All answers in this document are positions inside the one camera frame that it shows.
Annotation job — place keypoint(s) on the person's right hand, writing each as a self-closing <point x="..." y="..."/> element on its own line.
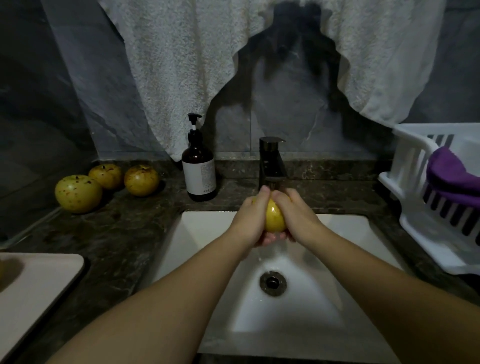
<point x="300" y="217"/>

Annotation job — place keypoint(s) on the dark soap pump bottle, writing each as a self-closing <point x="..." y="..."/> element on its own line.
<point x="199" y="171"/>

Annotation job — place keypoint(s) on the white plastic basket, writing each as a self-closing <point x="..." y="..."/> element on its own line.
<point x="405" y="174"/>

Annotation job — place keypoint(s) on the purple cloth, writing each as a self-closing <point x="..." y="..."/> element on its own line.
<point x="454" y="176"/>

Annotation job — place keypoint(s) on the beige plastic tray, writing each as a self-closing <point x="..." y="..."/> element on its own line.
<point x="30" y="296"/>

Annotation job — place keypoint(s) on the person's left hand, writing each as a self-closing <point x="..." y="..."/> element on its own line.
<point x="247" y="221"/>

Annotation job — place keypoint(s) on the white hanging towel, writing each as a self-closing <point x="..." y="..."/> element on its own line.
<point x="172" y="67"/>

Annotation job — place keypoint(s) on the person's left forearm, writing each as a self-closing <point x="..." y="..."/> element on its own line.
<point x="142" y="319"/>

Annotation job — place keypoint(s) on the metal sink drain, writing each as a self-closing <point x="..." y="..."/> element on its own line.
<point x="273" y="283"/>

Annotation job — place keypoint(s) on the white sink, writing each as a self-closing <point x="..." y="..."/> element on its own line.
<point x="330" y="315"/>

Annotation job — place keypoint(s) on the spotted yellow apple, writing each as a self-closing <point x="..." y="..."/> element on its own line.
<point x="274" y="216"/>

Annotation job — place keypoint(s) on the group of yellow apples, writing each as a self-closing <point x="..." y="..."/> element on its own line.
<point x="78" y="193"/>

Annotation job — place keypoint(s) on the person's right forearm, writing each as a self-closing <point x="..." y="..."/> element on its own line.
<point x="405" y="300"/>

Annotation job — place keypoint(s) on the black faucet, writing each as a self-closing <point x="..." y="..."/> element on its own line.
<point x="271" y="159"/>

